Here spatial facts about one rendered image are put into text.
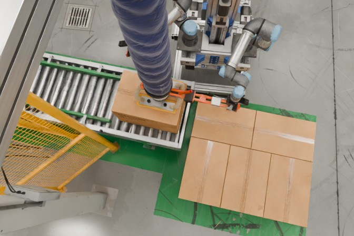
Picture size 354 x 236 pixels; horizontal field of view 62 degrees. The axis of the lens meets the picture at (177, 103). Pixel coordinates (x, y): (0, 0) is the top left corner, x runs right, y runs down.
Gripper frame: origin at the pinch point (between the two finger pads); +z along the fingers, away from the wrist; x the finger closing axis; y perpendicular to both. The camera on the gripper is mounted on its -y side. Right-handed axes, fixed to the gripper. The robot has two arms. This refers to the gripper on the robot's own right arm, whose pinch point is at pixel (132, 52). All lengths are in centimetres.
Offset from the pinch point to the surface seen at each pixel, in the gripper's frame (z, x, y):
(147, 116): 26, -45, 22
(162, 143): 62, -60, 36
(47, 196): -44, -120, -10
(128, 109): 25.8, -42.5, 3.8
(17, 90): -177, -90, 39
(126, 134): 61, -60, -1
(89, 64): 60, 4, -60
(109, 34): 118, 72, -74
